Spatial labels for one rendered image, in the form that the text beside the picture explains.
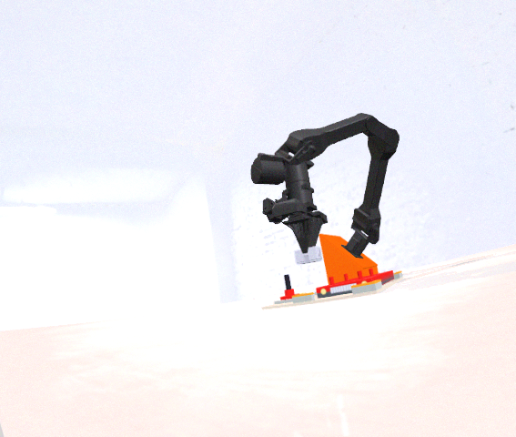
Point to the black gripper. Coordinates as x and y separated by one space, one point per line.
305 224

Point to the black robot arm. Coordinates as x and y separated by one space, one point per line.
307 144

